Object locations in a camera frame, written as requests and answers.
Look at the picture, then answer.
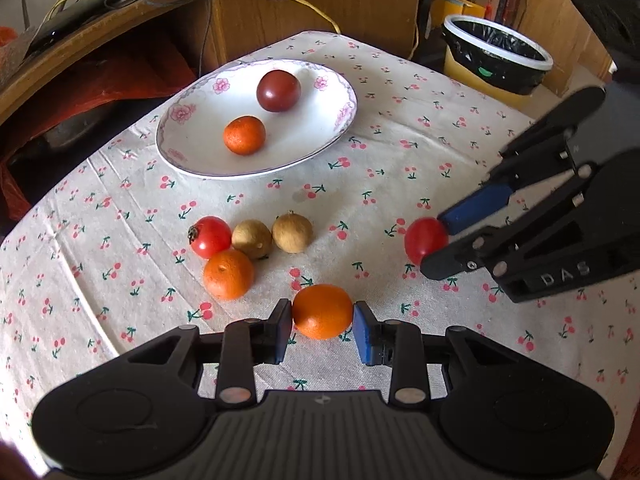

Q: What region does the curved wooden desk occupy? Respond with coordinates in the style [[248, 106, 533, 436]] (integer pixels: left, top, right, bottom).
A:
[[0, 0, 423, 128]]

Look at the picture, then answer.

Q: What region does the cherry print tablecloth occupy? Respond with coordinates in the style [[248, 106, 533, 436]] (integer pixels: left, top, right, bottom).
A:
[[0, 31, 638, 476]]

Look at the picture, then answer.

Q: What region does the black cable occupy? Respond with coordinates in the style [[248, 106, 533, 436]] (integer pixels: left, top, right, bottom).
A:
[[142, 0, 213, 77]]

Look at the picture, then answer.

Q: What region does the oblong red cherry tomato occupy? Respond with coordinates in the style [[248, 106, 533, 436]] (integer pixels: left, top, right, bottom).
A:
[[404, 217, 449, 265]]

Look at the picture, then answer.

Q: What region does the black router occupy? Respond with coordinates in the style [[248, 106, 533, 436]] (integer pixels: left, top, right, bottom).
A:
[[27, 0, 128, 53]]

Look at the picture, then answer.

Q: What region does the yellow trash bin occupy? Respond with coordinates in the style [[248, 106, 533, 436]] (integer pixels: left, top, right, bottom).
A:
[[441, 14, 555, 97]]

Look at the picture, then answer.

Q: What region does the dark red tomato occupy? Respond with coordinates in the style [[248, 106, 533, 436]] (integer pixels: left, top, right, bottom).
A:
[[256, 70, 302, 113]]

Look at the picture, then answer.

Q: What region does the small orange tangerine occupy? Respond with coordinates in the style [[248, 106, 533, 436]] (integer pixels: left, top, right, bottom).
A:
[[203, 249, 255, 302], [223, 116, 266, 156], [292, 284, 354, 339]]

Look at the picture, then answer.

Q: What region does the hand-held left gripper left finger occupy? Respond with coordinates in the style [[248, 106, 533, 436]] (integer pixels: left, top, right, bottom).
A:
[[117, 299, 293, 408]]

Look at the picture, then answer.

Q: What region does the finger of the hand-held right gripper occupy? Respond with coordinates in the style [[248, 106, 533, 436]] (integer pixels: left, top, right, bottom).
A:
[[420, 148, 640, 282], [437, 85, 608, 237]]

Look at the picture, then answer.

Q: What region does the red plastic bag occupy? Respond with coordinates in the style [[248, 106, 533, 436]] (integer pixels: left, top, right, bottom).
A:
[[0, 27, 198, 221]]

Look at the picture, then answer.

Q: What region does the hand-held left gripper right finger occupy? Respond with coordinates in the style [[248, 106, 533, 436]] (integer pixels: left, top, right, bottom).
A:
[[352, 301, 526, 408]]

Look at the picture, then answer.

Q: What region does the round red cherry tomato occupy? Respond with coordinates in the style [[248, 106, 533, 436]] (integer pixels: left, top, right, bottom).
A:
[[188, 216, 233, 260]]

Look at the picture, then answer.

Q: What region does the white floral plate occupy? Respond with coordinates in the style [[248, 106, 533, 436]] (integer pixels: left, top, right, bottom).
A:
[[155, 59, 359, 179]]

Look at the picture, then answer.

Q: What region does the black bin liner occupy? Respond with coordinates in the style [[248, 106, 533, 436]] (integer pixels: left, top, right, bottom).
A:
[[443, 17, 551, 96]]

